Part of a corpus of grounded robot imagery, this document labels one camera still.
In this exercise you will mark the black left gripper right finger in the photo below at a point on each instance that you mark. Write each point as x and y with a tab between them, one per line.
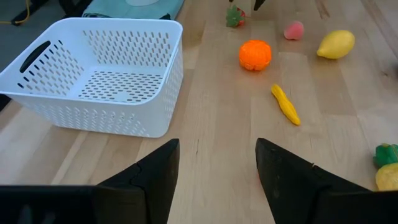
295	193

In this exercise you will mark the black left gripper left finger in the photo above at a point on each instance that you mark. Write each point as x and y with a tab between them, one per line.
149	193

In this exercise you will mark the small red toy strawberry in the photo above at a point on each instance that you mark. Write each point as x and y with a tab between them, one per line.
234	16

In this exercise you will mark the pink toy peach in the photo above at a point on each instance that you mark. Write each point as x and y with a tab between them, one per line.
293	30

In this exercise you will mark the ridged orange toy fruit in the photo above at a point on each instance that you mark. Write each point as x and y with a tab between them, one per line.
255	54

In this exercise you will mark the yellow toy lemon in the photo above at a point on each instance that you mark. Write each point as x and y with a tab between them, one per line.
336	44

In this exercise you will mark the yellow toy bell pepper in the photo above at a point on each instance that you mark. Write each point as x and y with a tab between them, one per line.
387	177

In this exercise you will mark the white perforated plastic basket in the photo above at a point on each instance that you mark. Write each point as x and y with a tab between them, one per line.
124	118

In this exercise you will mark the teal cloth mat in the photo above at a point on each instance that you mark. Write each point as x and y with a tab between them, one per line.
133	11

